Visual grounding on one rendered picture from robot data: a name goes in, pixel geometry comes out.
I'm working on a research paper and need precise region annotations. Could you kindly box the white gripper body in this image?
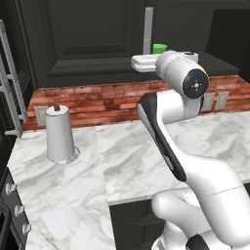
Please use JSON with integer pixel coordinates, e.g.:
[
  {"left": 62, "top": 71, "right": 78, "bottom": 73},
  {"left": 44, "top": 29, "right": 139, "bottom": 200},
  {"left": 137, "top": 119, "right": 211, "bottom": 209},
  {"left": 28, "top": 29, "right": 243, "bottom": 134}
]
[{"left": 131, "top": 54, "right": 161, "bottom": 73}]

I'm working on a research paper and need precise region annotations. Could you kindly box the green cup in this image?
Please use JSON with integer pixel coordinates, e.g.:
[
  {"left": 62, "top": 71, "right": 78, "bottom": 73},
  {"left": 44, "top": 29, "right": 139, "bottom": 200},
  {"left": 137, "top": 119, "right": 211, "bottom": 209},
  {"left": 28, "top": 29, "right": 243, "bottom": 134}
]
[{"left": 152, "top": 43, "right": 169, "bottom": 56}]

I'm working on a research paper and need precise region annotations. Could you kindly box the dark cabinet door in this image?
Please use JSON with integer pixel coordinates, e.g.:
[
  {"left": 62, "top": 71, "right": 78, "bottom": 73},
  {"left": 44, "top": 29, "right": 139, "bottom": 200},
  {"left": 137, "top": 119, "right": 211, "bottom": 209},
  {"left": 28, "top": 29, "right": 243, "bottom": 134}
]
[
  {"left": 14, "top": 0, "right": 154, "bottom": 89},
  {"left": 152, "top": 0, "right": 217, "bottom": 55}
]

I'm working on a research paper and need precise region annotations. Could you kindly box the dark base cabinet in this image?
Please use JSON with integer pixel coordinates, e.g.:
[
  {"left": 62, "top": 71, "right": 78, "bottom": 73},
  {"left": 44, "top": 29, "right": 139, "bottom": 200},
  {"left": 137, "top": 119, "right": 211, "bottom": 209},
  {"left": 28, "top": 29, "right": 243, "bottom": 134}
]
[{"left": 108, "top": 192, "right": 170, "bottom": 250}]

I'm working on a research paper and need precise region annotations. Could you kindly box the white paper towel roll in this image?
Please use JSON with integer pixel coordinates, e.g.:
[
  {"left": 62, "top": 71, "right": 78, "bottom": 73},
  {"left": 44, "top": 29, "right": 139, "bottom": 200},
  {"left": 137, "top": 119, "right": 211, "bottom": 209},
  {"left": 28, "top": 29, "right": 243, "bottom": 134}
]
[{"left": 45, "top": 104, "right": 81, "bottom": 166}]

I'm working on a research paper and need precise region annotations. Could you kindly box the grey metal rack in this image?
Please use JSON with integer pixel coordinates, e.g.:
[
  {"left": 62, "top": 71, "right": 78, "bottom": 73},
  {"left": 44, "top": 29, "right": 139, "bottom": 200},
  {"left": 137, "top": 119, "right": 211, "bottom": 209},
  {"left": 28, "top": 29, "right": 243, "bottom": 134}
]
[{"left": 0, "top": 19, "right": 29, "bottom": 138}]

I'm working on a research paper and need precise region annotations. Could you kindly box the silver stove knob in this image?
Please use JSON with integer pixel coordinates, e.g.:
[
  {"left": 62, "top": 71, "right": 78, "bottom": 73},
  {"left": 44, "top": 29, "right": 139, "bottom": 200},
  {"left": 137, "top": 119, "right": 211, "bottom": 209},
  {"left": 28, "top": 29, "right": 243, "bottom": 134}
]
[
  {"left": 14, "top": 204, "right": 26, "bottom": 218},
  {"left": 5, "top": 183, "right": 18, "bottom": 195},
  {"left": 21, "top": 223, "right": 32, "bottom": 236}
]

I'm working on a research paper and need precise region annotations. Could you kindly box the black stove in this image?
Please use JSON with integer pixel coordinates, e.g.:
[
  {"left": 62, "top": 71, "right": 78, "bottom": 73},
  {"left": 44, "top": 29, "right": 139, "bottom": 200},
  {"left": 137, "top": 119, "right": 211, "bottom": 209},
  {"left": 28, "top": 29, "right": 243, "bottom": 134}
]
[{"left": 0, "top": 167, "right": 32, "bottom": 250}]

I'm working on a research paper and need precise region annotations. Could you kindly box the grey cabinet door handle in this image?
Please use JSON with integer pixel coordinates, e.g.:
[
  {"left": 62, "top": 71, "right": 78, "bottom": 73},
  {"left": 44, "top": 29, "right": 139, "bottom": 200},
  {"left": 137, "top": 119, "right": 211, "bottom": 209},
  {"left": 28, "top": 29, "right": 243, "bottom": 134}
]
[{"left": 143, "top": 6, "right": 154, "bottom": 56}]

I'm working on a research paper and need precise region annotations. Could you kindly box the grey wall outlet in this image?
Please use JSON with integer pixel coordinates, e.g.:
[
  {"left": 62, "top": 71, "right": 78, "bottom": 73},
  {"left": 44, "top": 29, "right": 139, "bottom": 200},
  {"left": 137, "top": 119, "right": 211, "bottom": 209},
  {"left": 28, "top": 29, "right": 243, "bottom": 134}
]
[
  {"left": 214, "top": 91, "right": 230, "bottom": 110},
  {"left": 202, "top": 93, "right": 216, "bottom": 112},
  {"left": 34, "top": 105, "right": 49, "bottom": 127}
]

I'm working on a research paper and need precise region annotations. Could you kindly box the dark wall cabinet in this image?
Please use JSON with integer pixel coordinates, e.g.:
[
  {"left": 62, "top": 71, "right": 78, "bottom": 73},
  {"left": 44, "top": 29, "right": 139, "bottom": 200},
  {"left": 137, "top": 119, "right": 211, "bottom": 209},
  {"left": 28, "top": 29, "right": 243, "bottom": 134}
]
[{"left": 197, "top": 9, "right": 250, "bottom": 78}]

